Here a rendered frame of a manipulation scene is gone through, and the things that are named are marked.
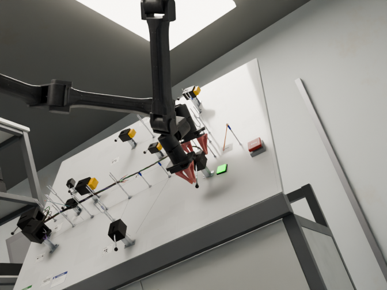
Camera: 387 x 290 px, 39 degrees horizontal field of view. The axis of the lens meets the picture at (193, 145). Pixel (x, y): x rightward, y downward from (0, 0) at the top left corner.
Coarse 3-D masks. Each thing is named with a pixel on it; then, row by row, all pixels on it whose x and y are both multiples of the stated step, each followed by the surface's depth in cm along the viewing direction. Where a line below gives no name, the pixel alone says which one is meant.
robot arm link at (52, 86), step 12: (0, 84) 168; (12, 84) 172; (24, 84) 177; (48, 84) 183; (60, 84) 183; (12, 96) 178; (24, 96) 177; (36, 96) 182; (48, 96) 182; (60, 96) 182; (36, 108) 187; (48, 108) 186
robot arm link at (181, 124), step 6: (174, 120) 179; (180, 120) 185; (186, 120) 188; (168, 126) 177; (174, 126) 179; (180, 126) 186; (186, 126) 187; (156, 132) 182; (162, 132) 181; (168, 132) 180; (174, 132) 180; (180, 132) 185; (186, 132) 188; (180, 138) 186
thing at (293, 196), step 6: (306, 186) 228; (294, 192) 230; (300, 192) 229; (306, 192) 227; (312, 192) 226; (288, 198) 230; (294, 198) 229; (300, 198) 229; (306, 198) 227; (312, 198) 226; (312, 204) 225; (318, 204) 225; (312, 210) 225; (318, 210) 224; (318, 216) 223; (324, 216) 225; (318, 222) 223; (324, 222) 222
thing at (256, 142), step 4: (252, 140) 196; (256, 140) 195; (260, 140) 195; (248, 144) 196; (252, 144) 194; (256, 144) 193; (260, 144) 192; (248, 148) 194; (252, 148) 193; (256, 148) 193
